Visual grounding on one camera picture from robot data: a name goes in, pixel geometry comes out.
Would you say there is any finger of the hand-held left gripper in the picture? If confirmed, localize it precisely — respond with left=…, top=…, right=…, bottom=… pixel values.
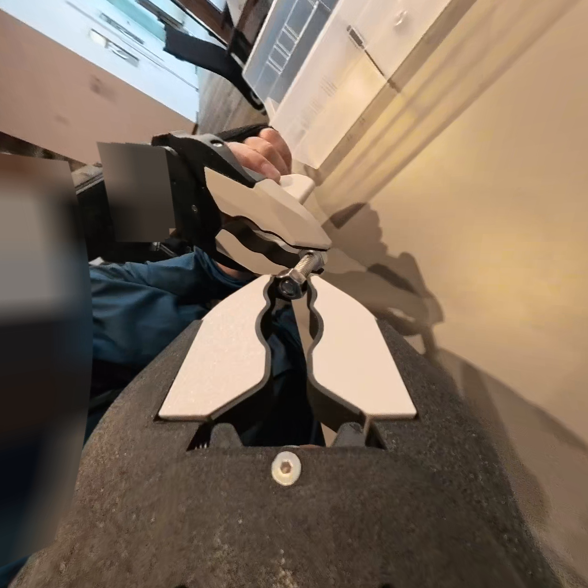
left=203, top=166, right=332, bottom=251
left=215, top=228, right=299, bottom=275

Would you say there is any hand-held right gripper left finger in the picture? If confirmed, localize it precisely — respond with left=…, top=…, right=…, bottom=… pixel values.
left=157, top=274, right=276, bottom=421

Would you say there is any person's left hand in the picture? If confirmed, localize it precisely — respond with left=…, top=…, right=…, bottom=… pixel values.
left=227, top=129, right=293, bottom=184

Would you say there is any steel hex nut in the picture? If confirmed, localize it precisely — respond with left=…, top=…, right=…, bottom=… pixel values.
left=275, top=269, right=307, bottom=299

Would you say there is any steel hex bolt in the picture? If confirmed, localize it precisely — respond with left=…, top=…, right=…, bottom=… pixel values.
left=294, top=250, right=328, bottom=282

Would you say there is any person's blue shirt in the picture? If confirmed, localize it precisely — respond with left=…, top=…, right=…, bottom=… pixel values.
left=85, top=248, right=327, bottom=446

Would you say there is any black office chair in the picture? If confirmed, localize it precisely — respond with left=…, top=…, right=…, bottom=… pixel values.
left=163, top=23, right=267, bottom=111

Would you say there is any clear divided plastic bin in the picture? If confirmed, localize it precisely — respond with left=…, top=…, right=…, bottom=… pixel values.
left=241, top=0, right=478, bottom=171

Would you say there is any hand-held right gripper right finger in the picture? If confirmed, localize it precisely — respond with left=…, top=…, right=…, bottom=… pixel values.
left=307, top=276, right=419, bottom=422

